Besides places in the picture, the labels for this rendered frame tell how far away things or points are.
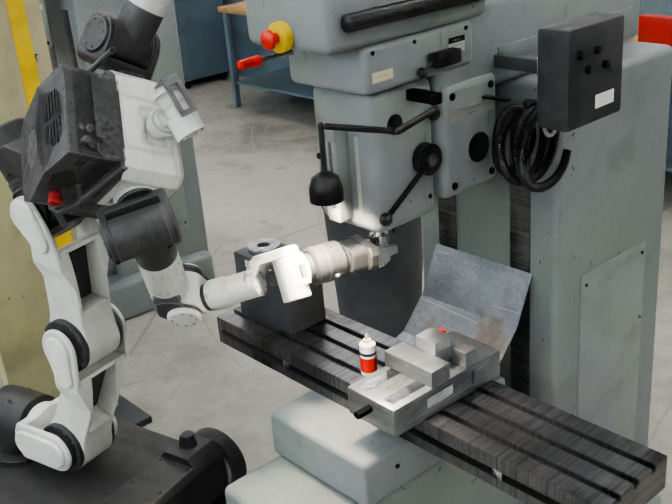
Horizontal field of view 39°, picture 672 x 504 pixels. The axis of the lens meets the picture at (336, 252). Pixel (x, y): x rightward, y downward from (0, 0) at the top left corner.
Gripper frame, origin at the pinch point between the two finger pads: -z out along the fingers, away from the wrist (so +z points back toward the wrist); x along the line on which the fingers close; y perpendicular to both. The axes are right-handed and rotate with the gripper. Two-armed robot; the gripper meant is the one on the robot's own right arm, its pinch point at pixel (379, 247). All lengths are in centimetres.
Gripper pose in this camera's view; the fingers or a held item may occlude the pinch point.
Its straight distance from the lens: 220.1
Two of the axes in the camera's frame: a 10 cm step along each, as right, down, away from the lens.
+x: -4.7, -3.2, 8.2
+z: -8.8, 2.4, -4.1
